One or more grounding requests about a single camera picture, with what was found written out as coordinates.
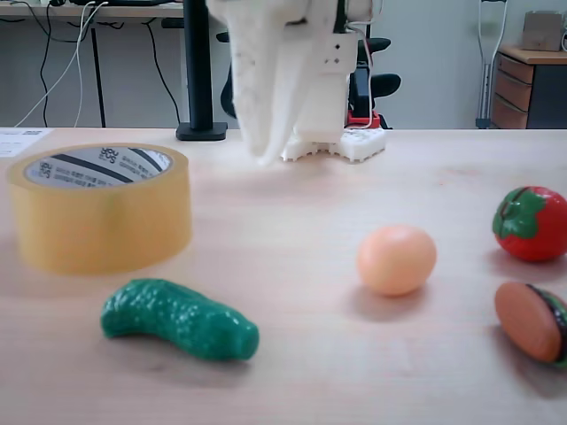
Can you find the beige toy egg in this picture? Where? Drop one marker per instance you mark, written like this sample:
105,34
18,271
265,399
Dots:
396,261

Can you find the red table clamp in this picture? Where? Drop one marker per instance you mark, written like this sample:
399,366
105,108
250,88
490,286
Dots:
363,119

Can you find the yellow packing tape roll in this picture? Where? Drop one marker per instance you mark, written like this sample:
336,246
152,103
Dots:
102,226

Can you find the cardboard box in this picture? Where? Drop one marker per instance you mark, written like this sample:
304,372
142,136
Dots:
542,31

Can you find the green toy cucumber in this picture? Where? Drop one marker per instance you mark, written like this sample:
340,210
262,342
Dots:
186,321

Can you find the background desk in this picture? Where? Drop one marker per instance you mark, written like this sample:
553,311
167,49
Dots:
98,75

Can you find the black office chair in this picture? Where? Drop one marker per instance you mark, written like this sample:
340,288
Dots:
383,84

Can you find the black stand pole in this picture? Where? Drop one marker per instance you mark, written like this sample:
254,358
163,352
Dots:
198,66

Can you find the white printed paper sheet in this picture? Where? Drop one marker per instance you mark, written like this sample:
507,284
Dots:
17,139

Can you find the toy hamburger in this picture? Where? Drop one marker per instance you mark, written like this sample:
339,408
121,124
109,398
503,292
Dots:
527,327

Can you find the red toy tomato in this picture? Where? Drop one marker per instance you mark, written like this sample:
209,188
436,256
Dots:
540,230

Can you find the grey crutches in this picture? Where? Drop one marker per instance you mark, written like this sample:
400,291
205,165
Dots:
486,79

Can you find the wooden drawer cabinet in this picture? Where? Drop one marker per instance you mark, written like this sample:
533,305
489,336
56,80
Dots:
518,93

